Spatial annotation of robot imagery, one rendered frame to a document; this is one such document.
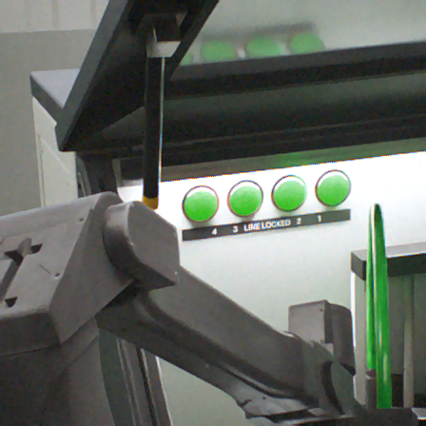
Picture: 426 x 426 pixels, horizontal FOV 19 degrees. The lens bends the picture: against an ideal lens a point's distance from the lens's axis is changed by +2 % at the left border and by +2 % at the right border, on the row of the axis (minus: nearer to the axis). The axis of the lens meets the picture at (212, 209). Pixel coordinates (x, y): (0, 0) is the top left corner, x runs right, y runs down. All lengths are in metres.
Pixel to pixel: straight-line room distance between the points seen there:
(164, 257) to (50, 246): 0.08
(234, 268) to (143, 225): 0.88
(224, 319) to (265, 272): 0.73
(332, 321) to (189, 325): 0.33
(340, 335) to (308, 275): 0.50
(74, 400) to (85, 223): 0.10
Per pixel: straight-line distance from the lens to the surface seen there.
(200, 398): 1.67
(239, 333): 0.93
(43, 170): 1.81
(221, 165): 1.54
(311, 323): 1.15
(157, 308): 0.81
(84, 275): 0.71
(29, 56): 5.21
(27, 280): 0.70
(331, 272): 1.67
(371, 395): 1.66
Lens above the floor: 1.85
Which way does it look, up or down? 18 degrees down
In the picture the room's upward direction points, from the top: 2 degrees counter-clockwise
